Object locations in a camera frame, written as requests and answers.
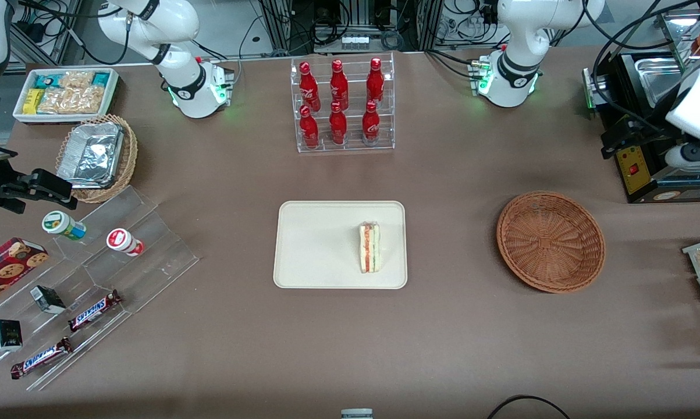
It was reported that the clear cracker bag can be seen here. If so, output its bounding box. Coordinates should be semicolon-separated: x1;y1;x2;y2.
38;86;106;115
59;71;95;90

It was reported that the black cable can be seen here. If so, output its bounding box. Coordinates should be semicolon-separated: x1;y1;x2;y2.
488;395;570;419

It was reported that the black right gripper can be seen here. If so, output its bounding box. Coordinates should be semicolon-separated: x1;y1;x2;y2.
0;162;79;214

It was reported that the white rectangular snack bin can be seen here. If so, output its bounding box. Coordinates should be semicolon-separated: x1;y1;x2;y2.
13;68;119;125

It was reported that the red cola bottle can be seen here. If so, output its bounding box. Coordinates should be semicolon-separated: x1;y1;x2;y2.
299;105;320;149
329;102;348;146
330;59;349;110
362;100;381;145
299;62;320;111
366;57;385;105

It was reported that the cream rectangular tray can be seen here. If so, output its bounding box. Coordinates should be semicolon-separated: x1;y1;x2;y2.
273;201;408;290

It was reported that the red label yogurt cup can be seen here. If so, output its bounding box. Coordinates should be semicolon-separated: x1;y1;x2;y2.
106;228;145;257

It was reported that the steel warmer pan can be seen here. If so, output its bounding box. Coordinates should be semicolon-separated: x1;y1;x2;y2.
635;57;687;109

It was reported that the brown snickers bar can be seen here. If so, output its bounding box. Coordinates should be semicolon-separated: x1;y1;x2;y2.
10;338;73;380
68;290;122;332

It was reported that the red plaid cookie box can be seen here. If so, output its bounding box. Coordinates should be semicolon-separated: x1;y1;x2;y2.
0;237;49;310

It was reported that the black food warmer machine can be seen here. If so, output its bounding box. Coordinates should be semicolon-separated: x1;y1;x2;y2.
582;9;700;204

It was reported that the light woven wicker basket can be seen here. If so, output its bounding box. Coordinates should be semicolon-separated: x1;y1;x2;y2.
56;114;138;204

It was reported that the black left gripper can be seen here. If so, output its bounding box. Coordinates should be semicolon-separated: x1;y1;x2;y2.
601;113;679;161

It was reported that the clear acrylic bottle rack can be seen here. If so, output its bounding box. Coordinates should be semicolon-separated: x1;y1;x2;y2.
290;52;396;154

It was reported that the clear acrylic stepped shelf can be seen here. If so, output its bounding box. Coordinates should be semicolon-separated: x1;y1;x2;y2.
0;185;200;392

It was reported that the silver foil container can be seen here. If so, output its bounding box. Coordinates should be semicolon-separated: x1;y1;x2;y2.
56;122;125;189

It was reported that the small black box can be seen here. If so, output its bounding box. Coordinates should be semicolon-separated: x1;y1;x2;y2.
0;319;23;353
30;285;66;315

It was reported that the triangular sandwich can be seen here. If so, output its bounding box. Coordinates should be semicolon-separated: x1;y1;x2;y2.
358;221;382;274

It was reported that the yellow snack pack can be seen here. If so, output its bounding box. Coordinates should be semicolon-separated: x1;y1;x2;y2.
23;88;45;115

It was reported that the brown round wicker basket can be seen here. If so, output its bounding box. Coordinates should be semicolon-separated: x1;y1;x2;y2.
496;191;606;293

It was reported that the green label yogurt cup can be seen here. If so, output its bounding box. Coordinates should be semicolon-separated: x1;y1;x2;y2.
42;211;87;241

